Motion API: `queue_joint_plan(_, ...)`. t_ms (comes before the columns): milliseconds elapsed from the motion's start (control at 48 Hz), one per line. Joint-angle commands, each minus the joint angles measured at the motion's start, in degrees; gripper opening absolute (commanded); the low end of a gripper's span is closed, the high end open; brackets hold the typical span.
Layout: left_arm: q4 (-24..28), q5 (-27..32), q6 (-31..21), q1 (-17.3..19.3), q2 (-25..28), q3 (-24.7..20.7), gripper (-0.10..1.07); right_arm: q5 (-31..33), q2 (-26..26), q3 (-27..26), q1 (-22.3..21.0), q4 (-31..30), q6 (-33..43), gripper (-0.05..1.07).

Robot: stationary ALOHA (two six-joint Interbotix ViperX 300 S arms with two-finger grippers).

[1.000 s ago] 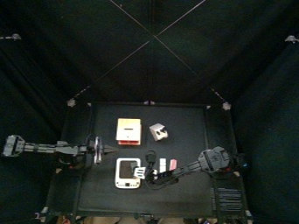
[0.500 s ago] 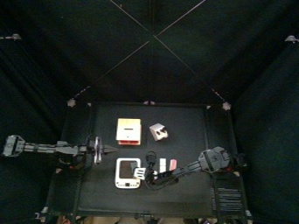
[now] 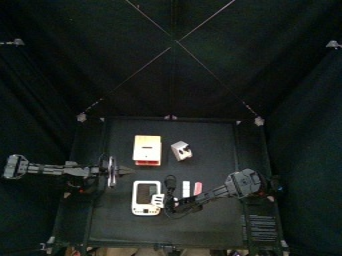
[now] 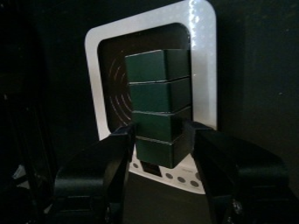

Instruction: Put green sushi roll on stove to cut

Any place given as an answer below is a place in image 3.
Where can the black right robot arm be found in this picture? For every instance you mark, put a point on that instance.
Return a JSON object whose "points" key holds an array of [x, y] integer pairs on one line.
{"points": [[241, 183]]}

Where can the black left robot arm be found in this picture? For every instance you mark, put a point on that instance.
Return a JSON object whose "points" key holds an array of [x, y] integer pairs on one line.
{"points": [[48, 168]]}

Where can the white rice toy sushi roll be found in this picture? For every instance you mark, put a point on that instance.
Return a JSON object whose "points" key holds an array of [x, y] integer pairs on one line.
{"points": [[185, 189]]}

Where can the red topped toy nigiri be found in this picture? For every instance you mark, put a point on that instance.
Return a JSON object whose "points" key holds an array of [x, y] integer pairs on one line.
{"points": [[197, 188]]}

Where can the white handheld device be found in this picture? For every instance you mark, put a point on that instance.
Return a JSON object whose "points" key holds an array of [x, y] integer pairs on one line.
{"points": [[142, 193]]}

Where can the wooden box red drawer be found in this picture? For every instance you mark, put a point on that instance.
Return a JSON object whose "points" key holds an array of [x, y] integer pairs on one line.
{"points": [[146, 148]]}

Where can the white toy knife block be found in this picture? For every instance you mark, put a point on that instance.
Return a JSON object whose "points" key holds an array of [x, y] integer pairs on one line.
{"points": [[180, 150]]}

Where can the black panel white text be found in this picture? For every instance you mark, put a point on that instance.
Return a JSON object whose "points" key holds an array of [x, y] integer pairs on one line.
{"points": [[261, 230]]}

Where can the grey frame corner bracket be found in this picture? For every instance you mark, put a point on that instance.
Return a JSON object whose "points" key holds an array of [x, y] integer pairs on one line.
{"points": [[259, 121], [332, 44], [81, 117], [17, 42]]}

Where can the grey pole foot bracket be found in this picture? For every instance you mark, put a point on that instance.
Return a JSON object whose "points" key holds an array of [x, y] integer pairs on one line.
{"points": [[169, 117]]}

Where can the grey vertical frame pole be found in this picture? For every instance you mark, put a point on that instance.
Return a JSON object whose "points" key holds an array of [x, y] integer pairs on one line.
{"points": [[172, 66]]}

